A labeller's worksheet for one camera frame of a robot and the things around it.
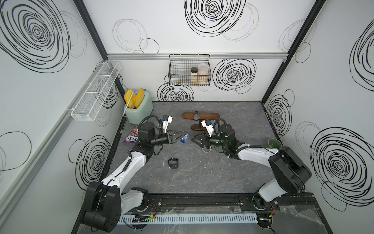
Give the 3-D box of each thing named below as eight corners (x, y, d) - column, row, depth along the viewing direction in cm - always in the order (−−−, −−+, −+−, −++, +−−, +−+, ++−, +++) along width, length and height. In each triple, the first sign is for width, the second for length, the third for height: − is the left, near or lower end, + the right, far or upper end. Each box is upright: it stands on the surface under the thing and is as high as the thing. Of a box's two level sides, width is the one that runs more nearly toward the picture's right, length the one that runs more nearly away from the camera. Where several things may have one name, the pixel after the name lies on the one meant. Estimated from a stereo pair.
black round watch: (167, 168, 87) (167, 167, 85) (168, 159, 91) (168, 157, 89) (178, 168, 87) (178, 167, 85) (178, 159, 91) (178, 157, 89)
